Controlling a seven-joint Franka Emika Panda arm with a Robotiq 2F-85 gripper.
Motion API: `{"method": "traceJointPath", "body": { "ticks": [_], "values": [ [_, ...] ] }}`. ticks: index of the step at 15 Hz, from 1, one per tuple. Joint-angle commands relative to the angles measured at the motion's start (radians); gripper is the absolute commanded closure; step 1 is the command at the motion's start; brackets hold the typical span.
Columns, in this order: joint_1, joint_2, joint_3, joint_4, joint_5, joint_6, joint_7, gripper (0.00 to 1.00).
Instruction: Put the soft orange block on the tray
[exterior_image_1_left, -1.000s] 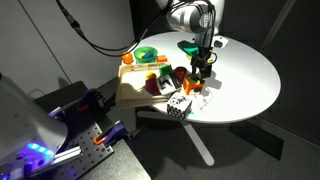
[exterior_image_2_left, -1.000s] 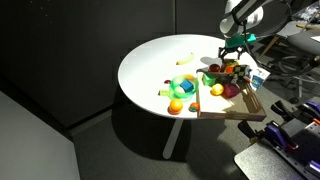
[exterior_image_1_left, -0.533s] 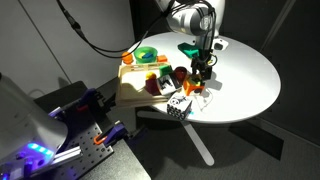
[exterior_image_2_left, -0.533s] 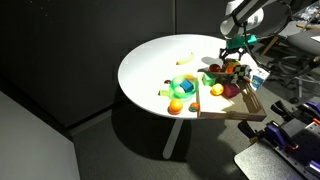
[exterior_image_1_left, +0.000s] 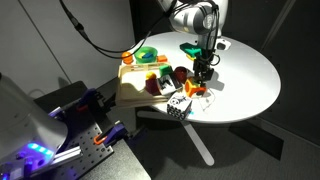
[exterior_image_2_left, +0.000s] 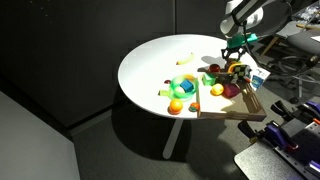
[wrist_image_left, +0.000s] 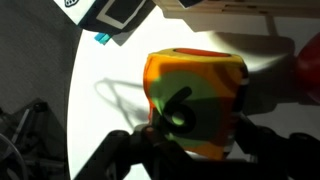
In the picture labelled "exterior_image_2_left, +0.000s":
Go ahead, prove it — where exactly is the purple black clamp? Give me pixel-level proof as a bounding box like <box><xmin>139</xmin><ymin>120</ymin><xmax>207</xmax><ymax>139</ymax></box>
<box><xmin>270</xmin><ymin>99</ymin><xmax>320</xmax><ymax>125</ymax></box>
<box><xmin>238</xmin><ymin>119</ymin><xmax>300</xmax><ymax>152</ymax></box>

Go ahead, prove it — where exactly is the perforated metal breadboard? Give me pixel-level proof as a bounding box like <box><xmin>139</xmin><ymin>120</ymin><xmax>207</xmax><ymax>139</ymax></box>
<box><xmin>283</xmin><ymin>121</ymin><xmax>320</xmax><ymax>178</ymax></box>

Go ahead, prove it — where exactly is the magenta block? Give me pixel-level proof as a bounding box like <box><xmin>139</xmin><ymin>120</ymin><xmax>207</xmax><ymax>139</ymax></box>
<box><xmin>222</xmin><ymin>82</ymin><xmax>241</xmax><ymax>99</ymax></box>

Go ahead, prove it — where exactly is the small orange green ball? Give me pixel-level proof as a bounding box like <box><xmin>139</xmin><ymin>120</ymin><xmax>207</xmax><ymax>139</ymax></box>
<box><xmin>188</xmin><ymin>101</ymin><xmax>200</xmax><ymax>113</ymax></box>

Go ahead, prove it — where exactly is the white table pedestal leg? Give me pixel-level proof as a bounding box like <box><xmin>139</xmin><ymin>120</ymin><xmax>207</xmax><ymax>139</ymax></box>
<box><xmin>162</xmin><ymin>118</ymin><xmax>184</xmax><ymax>160</ymax></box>

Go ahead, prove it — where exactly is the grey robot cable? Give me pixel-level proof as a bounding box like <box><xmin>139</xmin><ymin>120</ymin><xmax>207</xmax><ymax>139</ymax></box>
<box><xmin>242</xmin><ymin>20</ymin><xmax>320</xmax><ymax>80</ymax></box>

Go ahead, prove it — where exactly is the wooden slanted leg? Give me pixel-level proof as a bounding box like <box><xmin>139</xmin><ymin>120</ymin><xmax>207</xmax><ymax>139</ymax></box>
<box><xmin>260</xmin><ymin>35</ymin><xmax>279</xmax><ymax>57</ymax></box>

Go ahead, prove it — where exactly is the white blue printed cube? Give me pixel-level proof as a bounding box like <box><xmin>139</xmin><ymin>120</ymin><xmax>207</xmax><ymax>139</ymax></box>
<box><xmin>249</xmin><ymin>67</ymin><xmax>272</xmax><ymax>91</ymax></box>

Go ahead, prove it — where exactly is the small green flat piece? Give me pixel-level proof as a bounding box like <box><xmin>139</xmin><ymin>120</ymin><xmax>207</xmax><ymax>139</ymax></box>
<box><xmin>158</xmin><ymin>89</ymin><xmax>172</xmax><ymax>98</ymax></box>

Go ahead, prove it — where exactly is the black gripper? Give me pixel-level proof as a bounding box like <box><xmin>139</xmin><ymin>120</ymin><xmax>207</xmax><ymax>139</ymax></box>
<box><xmin>221</xmin><ymin>45</ymin><xmax>248</xmax><ymax>64</ymax></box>

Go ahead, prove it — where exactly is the yellow toy banana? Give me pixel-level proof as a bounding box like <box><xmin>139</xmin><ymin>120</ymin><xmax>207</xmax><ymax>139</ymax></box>
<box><xmin>176</xmin><ymin>52</ymin><xmax>195</xmax><ymax>66</ymax></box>

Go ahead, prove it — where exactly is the soft orange multicolour block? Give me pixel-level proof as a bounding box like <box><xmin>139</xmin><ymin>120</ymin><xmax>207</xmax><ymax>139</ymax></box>
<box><xmin>226</xmin><ymin>61</ymin><xmax>244</xmax><ymax>74</ymax></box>

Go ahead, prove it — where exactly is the blue block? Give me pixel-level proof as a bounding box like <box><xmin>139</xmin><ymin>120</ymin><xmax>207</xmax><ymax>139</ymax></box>
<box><xmin>180</xmin><ymin>79</ymin><xmax>195</xmax><ymax>93</ymax></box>

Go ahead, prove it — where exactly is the wooden tray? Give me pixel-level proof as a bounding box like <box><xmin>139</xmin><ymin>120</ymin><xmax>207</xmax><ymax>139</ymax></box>
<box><xmin>195</xmin><ymin>73</ymin><xmax>268</xmax><ymax>122</ymax></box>

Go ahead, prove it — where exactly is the grey office chair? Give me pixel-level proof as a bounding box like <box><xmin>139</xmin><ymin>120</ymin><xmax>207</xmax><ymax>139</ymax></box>
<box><xmin>266</xmin><ymin>19</ymin><xmax>320</xmax><ymax>104</ymax></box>

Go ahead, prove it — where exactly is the grey base plate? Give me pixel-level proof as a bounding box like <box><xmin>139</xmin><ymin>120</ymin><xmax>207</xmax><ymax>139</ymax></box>
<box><xmin>233</xmin><ymin>143</ymin><xmax>301</xmax><ymax>180</ymax></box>

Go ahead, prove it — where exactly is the black white checkered block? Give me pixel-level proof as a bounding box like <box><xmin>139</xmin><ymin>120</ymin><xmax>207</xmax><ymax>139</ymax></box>
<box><xmin>231</xmin><ymin>64</ymin><xmax>252</xmax><ymax>84</ymax></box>

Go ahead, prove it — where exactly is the red toy tomato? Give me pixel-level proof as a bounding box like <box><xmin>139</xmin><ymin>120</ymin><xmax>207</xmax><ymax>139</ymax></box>
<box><xmin>208</xmin><ymin>63</ymin><xmax>222</xmax><ymax>74</ymax></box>

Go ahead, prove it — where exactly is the grey cabinet panel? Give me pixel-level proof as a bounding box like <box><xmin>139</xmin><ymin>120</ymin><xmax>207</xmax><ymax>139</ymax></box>
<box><xmin>0</xmin><ymin>89</ymin><xmax>81</xmax><ymax>180</ymax></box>

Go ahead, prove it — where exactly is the green block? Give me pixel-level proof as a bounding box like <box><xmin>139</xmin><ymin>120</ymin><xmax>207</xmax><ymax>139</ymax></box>
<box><xmin>201</xmin><ymin>72</ymin><xmax>217</xmax><ymax>86</ymax></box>

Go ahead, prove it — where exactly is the yellow ball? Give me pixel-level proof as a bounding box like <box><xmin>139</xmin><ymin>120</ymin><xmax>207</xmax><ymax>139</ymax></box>
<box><xmin>210</xmin><ymin>83</ymin><xmax>225</xmax><ymax>97</ymax></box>

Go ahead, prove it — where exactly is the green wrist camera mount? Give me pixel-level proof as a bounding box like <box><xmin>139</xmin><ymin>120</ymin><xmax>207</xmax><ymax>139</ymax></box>
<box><xmin>226</xmin><ymin>32</ymin><xmax>260</xmax><ymax>49</ymax></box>

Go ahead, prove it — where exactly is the green translucent bowl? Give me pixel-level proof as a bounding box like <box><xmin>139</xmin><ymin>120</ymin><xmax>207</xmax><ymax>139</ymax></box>
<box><xmin>168</xmin><ymin>75</ymin><xmax>200</xmax><ymax>102</ymax></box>

